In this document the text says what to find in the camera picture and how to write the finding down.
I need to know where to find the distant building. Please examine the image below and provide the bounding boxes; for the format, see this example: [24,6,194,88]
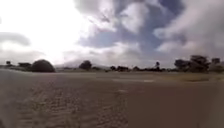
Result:
[211,57,221,66]

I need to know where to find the dry grass verge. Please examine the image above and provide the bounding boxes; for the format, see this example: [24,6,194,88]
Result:
[143,71,224,83]

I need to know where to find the grey-brown asphalt road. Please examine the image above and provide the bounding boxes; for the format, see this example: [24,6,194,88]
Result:
[0,68,224,128]

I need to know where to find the dark round tree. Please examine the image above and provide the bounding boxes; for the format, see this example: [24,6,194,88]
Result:
[78,60,93,71]

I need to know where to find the large dark round bush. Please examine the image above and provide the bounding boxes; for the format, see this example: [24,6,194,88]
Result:
[31,59,57,73]

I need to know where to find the distant row of low trees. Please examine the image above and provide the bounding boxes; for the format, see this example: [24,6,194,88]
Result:
[109,65,174,73]

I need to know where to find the slim tall tree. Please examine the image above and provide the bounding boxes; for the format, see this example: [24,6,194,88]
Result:
[154,61,161,71]

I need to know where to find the clump of dark trees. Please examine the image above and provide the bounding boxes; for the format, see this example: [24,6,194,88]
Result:
[173,54,211,74]

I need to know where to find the low dark bushes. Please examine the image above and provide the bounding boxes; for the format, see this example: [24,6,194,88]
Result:
[17,61,33,69]

